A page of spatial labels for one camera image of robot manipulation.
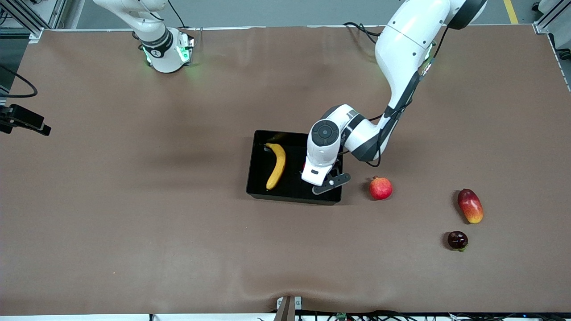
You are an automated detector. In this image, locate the aluminium frame post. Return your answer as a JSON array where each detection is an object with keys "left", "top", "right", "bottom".
[
  {"left": 0, "top": 0, "right": 67, "bottom": 43},
  {"left": 533, "top": 0, "right": 571, "bottom": 35}
]

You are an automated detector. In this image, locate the red yellow mango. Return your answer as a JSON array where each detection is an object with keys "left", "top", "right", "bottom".
[{"left": 457, "top": 189, "right": 484, "bottom": 224}]

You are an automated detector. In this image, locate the black left base cable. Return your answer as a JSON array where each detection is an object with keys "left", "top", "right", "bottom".
[{"left": 343, "top": 21, "right": 384, "bottom": 45}]

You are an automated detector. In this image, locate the dark purple mangosteen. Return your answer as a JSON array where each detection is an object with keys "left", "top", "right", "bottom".
[{"left": 447, "top": 230, "right": 469, "bottom": 252}]

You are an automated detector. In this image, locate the black plastic box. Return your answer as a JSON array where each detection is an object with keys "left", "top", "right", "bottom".
[{"left": 246, "top": 130, "right": 343, "bottom": 206}]

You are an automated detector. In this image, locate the brown table mat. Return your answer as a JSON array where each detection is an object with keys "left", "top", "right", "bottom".
[{"left": 0, "top": 25, "right": 571, "bottom": 315}]

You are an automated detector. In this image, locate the red pomegranate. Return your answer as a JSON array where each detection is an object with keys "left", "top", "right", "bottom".
[{"left": 369, "top": 176, "right": 393, "bottom": 201}]

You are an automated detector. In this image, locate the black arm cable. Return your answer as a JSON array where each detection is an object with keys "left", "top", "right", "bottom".
[
  {"left": 0, "top": 67, "right": 38, "bottom": 98},
  {"left": 341, "top": 25, "right": 449, "bottom": 163}
]

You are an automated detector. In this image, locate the black right base cable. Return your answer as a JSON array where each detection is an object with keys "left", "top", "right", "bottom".
[{"left": 167, "top": 0, "right": 187, "bottom": 29}]

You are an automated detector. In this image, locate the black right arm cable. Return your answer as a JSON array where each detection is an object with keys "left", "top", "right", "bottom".
[{"left": 0, "top": 67, "right": 38, "bottom": 98}]

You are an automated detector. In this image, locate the black base cable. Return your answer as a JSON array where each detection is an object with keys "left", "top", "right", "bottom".
[
  {"left": 343, "top": 21, "right": 384, "bottom": 45},
  {"left": 167, "top": 0, "right": 187, "bottom": 29}
]

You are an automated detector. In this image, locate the yellow banana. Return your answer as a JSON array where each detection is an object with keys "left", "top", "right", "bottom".
[{"left": 264, "top": 143, "right": 287, "bottom": 191}]

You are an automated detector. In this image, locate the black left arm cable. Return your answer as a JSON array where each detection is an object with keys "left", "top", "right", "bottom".
[{"left": 341, "top": 25, "right": 449, "bottom": 163}]

